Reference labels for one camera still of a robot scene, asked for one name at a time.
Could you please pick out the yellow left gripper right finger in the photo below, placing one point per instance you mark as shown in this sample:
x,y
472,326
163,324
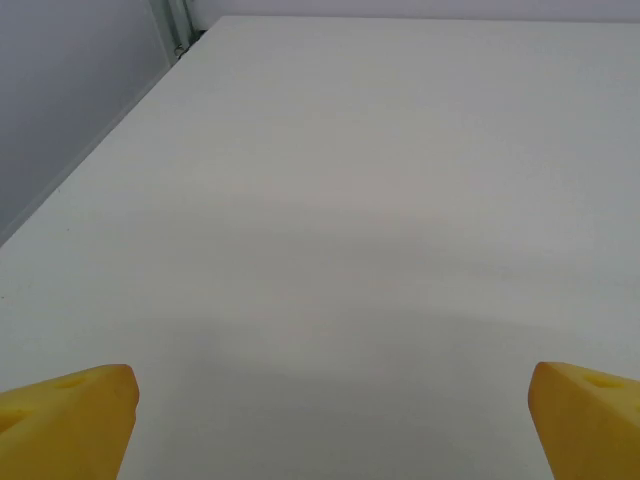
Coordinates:
x,y
590,430

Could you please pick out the aluminium frame post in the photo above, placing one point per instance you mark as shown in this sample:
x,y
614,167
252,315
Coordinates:
x,y
178,20

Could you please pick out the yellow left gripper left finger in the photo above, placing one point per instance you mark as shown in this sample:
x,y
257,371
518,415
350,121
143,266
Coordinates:
x,y
65,425

